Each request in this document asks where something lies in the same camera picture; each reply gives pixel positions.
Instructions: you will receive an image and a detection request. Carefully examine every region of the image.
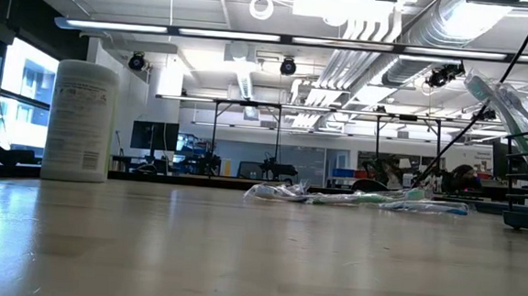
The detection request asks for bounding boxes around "blue bin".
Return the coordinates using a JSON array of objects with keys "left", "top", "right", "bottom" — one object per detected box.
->
[{"left": 332, "top": 167, "right": 358, "bottom": 180}]

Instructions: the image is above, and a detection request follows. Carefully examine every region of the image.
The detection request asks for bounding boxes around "black hanging camera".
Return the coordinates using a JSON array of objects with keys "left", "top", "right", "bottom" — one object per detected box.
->
[
  {"left": 127, "top": 50, "right": 148, "bottom": 71},
  {"left": 425, "top": 60, "right": 466, "bottom": 91},
  {"left": 279, "top": 55, "right": 298, "bottom": 76}
]

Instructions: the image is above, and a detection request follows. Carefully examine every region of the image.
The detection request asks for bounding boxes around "white wipes canister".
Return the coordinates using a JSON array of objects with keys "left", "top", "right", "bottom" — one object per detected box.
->
[{"left": 40, "top": 58, "right": 122, "bottom": 185}]

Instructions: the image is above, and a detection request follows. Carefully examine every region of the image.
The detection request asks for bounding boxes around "black monitor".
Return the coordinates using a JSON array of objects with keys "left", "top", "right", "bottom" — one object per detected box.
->
[{"left": 128, "top": 120, "right": 181, "bottom": 162}]

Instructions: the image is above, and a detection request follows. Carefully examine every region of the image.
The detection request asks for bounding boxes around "person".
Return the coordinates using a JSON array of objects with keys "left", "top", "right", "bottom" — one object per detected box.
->
[{"left": 447, "top": 162, "right": 484, "bottom": 194}]

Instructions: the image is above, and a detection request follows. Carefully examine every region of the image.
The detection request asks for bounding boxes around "silver ventilation duct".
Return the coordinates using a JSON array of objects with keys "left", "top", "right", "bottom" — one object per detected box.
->
[{"left": 377, "top": 0, "right": 512, "bottom": 93}]

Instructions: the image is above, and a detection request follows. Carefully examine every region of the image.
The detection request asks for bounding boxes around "black gantry frame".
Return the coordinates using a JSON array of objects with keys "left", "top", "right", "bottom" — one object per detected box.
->
[{"left": 152, "top": 93, "right": 446, "bottom": 178}]

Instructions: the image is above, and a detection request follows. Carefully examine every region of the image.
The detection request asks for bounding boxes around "black table frame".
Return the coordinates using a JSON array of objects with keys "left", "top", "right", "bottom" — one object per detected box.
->
[{"left": 0, "top": 161, "right": 496, "bottom": 214}]

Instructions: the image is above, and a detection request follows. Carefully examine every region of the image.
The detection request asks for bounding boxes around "white ceiling ring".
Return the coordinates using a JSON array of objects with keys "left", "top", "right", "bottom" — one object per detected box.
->
[{"left": 247, "top": 0, "right": 276, "bottom": 22}]

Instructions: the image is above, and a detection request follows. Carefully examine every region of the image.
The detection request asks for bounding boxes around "blue toothbrush in clear wrapper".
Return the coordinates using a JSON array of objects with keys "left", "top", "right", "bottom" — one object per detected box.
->
[{"left": 379, "top": 195, "right": 471, "bottom": 217}]

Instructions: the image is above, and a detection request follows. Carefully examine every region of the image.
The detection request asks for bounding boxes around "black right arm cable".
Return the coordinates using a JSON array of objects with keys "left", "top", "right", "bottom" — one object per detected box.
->
[{"left": 411, "top": 5, "right": 528, "bottom": 195}]

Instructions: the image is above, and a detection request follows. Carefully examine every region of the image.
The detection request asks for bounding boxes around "green toothbrush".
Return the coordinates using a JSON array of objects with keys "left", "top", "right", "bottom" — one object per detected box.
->
[
  {"left": 308, "top": 181, "right": 428, "bottom": 212},
  {"left": 456, "top": 71, "right": 528, "bottom": 195}
]

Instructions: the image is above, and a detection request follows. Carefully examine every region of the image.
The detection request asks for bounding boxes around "ceiling light strip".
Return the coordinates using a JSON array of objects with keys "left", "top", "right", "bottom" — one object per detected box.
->
[{"left": 52, "top": 15, "right": 528, "bottom": 64}]

